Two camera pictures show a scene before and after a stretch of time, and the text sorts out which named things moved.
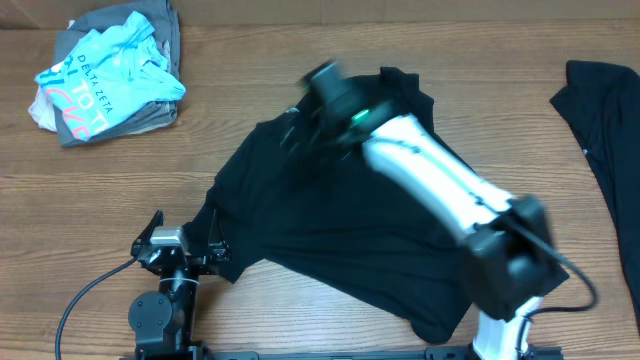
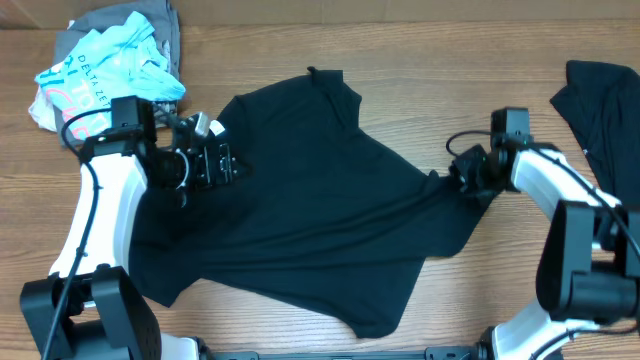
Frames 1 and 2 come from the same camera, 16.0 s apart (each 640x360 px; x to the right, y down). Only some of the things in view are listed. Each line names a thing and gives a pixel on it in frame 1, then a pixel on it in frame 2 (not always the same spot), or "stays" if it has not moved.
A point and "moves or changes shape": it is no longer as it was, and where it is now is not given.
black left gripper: [219, 249] → [203, 153]
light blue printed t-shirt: [110, 74] stays
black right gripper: [298, 129] → [458, 167]
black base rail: [462, 353] stays
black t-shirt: [345, 225] moves or changes shape
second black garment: [603, 103] stays
